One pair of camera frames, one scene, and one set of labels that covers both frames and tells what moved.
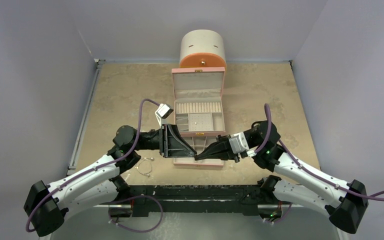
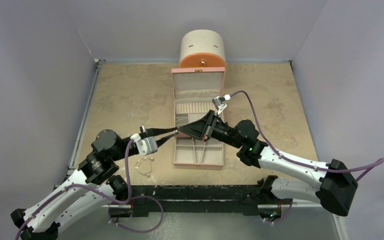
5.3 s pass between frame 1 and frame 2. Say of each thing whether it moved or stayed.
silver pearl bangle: stayed
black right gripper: moved
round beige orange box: stayed
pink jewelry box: stayed
